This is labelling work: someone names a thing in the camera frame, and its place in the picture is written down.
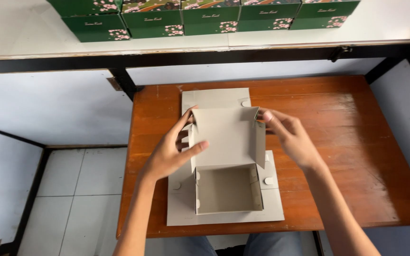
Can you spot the black metal latch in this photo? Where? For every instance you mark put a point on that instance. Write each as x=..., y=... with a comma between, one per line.
x=339, y=52

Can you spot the grey cardboard box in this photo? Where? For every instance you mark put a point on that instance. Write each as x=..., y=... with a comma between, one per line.
x=226, y=142

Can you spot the black metal bench frame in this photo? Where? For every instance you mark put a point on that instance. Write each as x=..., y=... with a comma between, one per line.
x=205, y=58

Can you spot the person's right hand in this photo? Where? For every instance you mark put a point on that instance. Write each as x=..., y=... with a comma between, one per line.
x=295, y=142

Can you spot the person's blue jeans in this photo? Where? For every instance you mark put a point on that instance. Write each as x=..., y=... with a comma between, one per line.
x=272, y=245

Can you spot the stack of green floral boxes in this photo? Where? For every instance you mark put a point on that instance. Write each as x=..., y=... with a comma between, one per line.
x=205, y=17

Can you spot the flat grey cardboard sheet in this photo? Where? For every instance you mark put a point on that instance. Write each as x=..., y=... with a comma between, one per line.
x=226, y=219

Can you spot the person's left hand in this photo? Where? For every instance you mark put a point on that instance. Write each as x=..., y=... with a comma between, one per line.
x=164, y=156

